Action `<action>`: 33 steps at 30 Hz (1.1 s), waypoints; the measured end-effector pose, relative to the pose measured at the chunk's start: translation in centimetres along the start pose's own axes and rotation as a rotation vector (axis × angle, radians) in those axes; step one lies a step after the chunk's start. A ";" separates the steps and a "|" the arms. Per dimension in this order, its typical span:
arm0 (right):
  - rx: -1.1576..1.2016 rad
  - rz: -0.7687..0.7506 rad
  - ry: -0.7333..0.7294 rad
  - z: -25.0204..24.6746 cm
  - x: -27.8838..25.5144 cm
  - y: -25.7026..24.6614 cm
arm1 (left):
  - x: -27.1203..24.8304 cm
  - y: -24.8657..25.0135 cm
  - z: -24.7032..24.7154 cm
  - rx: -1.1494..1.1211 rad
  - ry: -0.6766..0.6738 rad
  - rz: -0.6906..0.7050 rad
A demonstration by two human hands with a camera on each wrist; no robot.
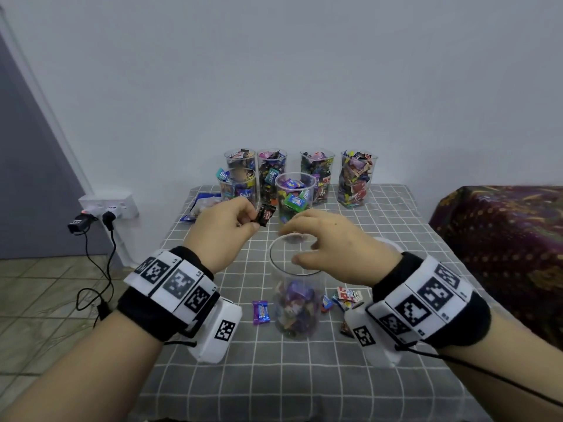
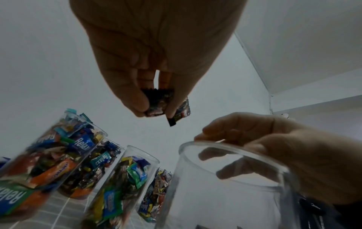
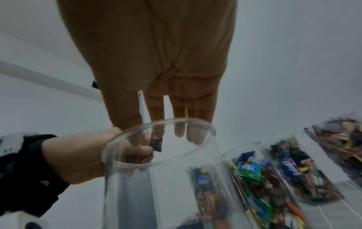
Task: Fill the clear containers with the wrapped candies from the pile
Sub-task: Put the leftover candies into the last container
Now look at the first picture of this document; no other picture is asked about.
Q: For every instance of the blue snack packet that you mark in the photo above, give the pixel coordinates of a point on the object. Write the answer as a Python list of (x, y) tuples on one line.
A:
[(198, 202)]

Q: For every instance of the person's left hand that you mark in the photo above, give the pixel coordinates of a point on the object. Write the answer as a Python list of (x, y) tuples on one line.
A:
[(220, 233)]

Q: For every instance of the purple candy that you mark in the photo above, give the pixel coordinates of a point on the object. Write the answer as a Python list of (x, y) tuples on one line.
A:
[(261, 313)]

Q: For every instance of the dark patterned cloth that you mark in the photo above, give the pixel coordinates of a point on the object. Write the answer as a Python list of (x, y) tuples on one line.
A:
[(501, 233)]

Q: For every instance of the person's left forearm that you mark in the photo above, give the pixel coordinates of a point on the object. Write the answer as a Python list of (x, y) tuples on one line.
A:
[(88, 373)]

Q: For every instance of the black marker-tagged left wristband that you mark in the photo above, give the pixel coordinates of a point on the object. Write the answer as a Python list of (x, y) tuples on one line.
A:
[(167, 290)]

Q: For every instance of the person's right hand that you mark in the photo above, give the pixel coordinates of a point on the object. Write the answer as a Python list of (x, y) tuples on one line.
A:
[(352, 250)]

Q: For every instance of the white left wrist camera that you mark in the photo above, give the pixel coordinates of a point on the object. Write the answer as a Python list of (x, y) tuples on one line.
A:
[(218, 329)]

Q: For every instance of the black power plug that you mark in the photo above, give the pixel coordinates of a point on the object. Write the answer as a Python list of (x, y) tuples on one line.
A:
[(81, 224)]

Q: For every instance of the black marker-tagged wristband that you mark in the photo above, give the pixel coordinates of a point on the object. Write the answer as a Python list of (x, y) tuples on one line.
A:
[(167, 290), (427, 301)]

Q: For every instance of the blue candy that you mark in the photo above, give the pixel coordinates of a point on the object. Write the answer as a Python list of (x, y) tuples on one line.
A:
[(329, 303)]

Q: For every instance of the small transparent plastic jar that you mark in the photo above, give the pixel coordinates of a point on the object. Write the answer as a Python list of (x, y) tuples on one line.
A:
[(357, 178), (322, 176), (240, 159)]

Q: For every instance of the tall transparent plastic jar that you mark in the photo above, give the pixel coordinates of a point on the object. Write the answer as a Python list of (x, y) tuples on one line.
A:
[(271, 171)]

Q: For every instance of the white wall socket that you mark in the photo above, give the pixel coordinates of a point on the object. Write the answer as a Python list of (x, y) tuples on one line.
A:
[(108, 206)]

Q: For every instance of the grey door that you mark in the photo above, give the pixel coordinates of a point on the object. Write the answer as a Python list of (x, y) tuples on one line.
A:
[(31, 171)]

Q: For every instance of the dark candy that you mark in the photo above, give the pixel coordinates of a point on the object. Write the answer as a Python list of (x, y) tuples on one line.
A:
[(266, 215)]

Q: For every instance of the person's right forearm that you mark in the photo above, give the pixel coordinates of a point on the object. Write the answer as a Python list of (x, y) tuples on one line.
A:
[(510, 364)]

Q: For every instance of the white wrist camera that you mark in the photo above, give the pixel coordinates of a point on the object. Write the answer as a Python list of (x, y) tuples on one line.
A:
[(218, 329), (365, 336)]

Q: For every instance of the black marker-tagged right wristband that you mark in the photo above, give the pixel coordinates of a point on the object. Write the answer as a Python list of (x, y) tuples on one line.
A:
[(427, 301)]

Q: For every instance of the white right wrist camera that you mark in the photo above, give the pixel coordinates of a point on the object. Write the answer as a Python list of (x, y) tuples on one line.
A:
[(365, 336)]

